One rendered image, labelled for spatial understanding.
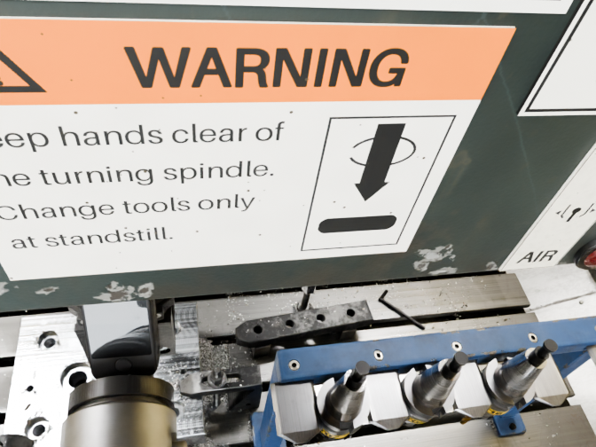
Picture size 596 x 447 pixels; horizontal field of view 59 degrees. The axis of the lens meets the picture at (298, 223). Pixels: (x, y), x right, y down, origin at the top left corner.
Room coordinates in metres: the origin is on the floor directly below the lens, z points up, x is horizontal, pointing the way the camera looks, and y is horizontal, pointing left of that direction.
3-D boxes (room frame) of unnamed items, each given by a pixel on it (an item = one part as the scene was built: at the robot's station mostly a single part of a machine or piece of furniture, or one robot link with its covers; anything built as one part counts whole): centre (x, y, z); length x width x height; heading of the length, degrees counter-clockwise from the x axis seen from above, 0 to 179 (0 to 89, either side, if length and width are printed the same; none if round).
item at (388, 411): (0.25, -0.15, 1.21); 0.07 x 0.05 x 0.01; 19
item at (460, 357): (0.27, -0.20, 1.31); 0.02 x 0.02 x 0.03
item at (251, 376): (0.32, 0.07, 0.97); 0.13 x 0.03 x 0.15; 109
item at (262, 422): (0.27, -0.02, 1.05); 0.10 x 0.05 x 0.30; 19
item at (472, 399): (0.29, -0.25, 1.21); 0.07 x 0.05 x 0.01; 19
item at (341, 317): (0.47, -0.05, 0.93); 0.26 x 0.05 x 0.06; 114
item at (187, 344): (0.30, 0.25, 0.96); 0.29 x 0.23 x 0.05; 109
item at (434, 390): (0.27, -0.20, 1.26); 0.04 x 0.04 x 0.07
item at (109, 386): (0.17, 0.11, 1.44); 0.12 x 0.08 x 0.09; 18
